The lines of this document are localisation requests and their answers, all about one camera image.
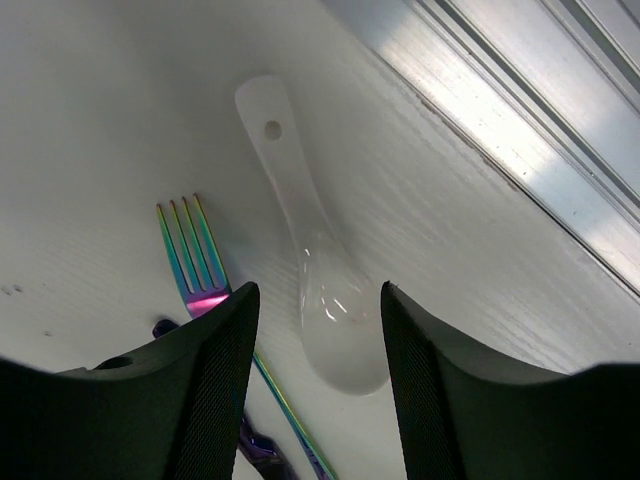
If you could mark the purple knife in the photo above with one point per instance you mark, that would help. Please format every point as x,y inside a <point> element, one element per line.
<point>263,453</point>

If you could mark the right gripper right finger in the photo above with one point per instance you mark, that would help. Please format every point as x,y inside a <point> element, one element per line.
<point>468,411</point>

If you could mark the purple teal fork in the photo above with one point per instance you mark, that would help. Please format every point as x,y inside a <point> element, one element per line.
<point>203,284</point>

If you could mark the white ceramic spoon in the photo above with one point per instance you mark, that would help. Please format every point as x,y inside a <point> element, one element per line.
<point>339,306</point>

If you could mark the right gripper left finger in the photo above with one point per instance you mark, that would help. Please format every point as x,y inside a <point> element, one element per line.
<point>170,409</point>

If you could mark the side aluminium rail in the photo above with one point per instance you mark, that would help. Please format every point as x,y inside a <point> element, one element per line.
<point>547,90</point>

